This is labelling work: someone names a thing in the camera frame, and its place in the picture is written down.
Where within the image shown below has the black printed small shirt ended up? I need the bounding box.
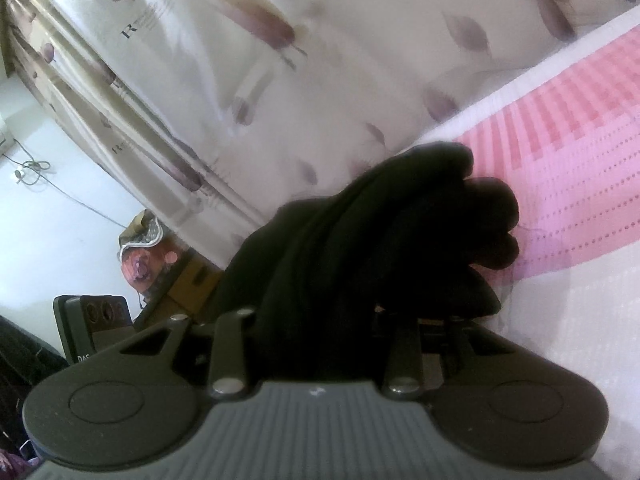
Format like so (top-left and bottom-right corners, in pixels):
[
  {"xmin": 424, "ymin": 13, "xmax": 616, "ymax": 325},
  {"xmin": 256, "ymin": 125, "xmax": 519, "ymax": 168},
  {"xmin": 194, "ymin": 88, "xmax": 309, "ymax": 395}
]
[{"xmin": 204, "ymin": 142, "xmax": 518, "ymax": 382}]

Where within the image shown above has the brown cardboard box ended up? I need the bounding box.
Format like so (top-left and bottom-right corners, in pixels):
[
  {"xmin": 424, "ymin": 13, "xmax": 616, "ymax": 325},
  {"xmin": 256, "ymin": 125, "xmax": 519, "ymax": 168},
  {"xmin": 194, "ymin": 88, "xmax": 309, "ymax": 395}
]
[{"xmin": 134, "ymin": 249, "xmax": 224, "ymax": 332}]

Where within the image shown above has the patterned hanging cloth bag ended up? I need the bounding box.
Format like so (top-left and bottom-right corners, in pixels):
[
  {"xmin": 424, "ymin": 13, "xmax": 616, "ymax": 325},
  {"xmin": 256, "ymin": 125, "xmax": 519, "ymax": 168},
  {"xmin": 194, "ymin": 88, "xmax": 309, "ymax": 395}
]
[{"xmin": 118, "ymin": 209, "xmax": 186, "ymax": 301}]

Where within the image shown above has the black device with lenses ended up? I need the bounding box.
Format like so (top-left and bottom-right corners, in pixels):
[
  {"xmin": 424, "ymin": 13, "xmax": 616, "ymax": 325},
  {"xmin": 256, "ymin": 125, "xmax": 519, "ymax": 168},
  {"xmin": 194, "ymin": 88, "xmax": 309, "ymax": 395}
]
[{"xmin": 53, "ymin": 295, "xmax": 134, "ymax": 365}]

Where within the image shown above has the pink checked bed sheet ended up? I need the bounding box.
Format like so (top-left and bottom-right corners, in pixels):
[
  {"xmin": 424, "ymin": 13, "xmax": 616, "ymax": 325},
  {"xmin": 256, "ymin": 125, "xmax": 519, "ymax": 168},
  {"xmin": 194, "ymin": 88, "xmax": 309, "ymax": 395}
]
[{"xmin": 423, "ymin": 9, "xmax": 639, "ymax": 479}]

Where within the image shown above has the beige leaf pattern curtain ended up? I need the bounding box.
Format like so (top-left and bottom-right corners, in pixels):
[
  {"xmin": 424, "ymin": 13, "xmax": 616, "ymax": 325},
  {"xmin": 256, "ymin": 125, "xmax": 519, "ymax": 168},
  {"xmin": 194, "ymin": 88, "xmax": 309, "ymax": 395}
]
[{"xmin": 2, "ymin": 0, "xmax": 639, "ymax": 265}]

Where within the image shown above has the grey wall cable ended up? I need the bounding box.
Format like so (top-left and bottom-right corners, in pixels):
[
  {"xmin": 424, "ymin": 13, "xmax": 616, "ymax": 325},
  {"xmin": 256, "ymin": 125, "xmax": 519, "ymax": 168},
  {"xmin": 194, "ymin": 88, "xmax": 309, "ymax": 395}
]
[{"xmin": 0, "ymin": 136, "xmax": 132, "ymax": 231}]

